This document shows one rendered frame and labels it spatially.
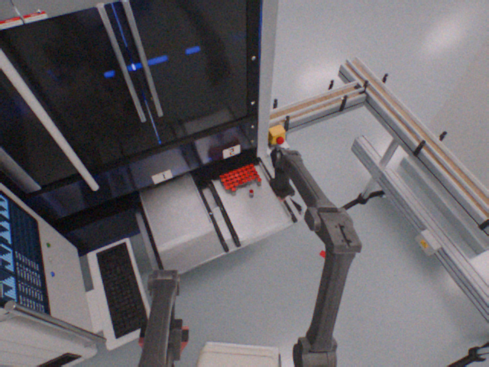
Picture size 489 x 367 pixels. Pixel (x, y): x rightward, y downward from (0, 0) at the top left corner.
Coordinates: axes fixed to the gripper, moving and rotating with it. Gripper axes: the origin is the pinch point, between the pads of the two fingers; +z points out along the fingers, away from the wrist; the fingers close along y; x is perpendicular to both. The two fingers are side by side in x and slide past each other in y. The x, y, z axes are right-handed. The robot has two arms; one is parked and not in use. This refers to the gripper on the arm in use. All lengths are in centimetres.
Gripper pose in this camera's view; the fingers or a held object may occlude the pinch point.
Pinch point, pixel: (282, 199)
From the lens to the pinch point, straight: 139.0
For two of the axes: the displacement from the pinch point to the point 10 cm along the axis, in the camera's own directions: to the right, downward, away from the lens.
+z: 0.8, 6.3, 7.8
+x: -9.1, 3.6, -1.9
